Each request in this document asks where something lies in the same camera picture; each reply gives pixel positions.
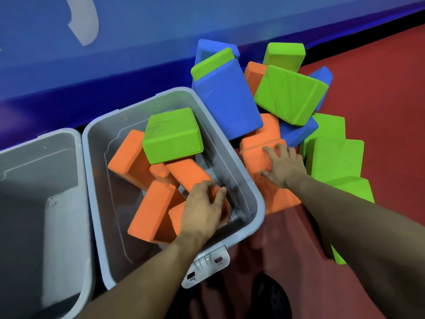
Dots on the large blue foam block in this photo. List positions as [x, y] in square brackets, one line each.
[229, 99]

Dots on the person's left forearm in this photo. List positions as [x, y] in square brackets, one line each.
[146, 282]

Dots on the person's right thumb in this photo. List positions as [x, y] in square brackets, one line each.
[267, 174]

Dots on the person's right forearm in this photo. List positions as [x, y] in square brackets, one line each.
[358, 235]

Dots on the black shoe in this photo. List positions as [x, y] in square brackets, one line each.
[269, 298]

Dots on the large green foam block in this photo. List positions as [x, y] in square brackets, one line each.
[289, 92]

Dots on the person's left thumb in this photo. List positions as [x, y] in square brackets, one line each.
[221, 199]

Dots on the person's right hand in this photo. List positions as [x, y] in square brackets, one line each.
[287, 169]

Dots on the person's right middle finger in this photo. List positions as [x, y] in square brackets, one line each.
[281, 151]

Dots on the grey plastic storage bin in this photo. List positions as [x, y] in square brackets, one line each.
[109, 209]
[43, 222]

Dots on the person's right little finger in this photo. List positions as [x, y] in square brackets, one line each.
[300, 159]

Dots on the orange foam block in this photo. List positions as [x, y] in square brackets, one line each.
[152, 209]
[277, 199]
[128, 159]
[175, 215]
[265, 132]
[254, 78]
[160, 172]
[189, 172]

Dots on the person's left hand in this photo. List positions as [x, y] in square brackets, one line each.
[199, 215]

